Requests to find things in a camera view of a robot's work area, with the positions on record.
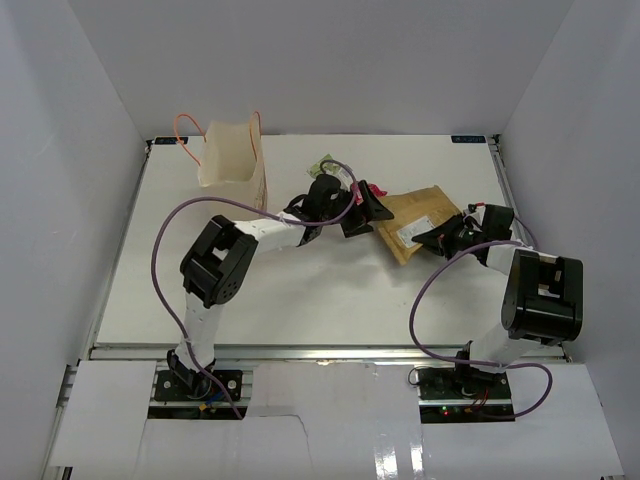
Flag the blue corner label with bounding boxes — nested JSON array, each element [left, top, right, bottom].
[[152, 136, 189, 145], [451, 135, 486, 144]]

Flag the large brown kraft snack bag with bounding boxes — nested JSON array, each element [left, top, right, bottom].
[[376, 185, 461, 265]]

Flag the blue left corner label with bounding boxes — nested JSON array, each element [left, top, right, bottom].
[[152, 136, 189, 145]]

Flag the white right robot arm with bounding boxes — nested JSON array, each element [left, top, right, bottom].
[[411, 203, 584, 399]]

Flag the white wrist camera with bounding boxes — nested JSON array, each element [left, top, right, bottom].
[[463, 202, 486, 228], [323, 162, 354, 189]]

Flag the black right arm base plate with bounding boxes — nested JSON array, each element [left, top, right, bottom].
[[407, 366, 515, 424]]

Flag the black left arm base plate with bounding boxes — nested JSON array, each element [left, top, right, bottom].
[[152, 370, 243, 407]]

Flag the blue right corner label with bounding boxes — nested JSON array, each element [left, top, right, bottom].
[[451, 135, 486, 144]]

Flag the green crumpled snack packet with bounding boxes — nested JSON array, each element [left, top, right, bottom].
[[307, 154, 342, 179]]

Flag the pink red snack packet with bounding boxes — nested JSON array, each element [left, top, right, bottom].
[[351, 183, 388, 198]]

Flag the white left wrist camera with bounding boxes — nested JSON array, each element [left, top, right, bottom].
[[323, 162, 354, 189]]

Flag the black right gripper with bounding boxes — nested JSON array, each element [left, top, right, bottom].
[[413, 213, 487, 261]]

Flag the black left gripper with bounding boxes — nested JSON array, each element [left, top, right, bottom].
[[320, 181, 393, 239]]

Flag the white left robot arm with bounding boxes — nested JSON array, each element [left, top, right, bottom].
[[167, 174, 394, 399]]

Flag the cream paper bag orange handles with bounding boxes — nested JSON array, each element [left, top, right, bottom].
[[173, 111, 268, 211]]

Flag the aluminium front rail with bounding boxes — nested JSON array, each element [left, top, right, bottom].
[[89, 344, 571, 362]]

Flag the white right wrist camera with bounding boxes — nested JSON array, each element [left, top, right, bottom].
[[463, 202, 486, 228]]

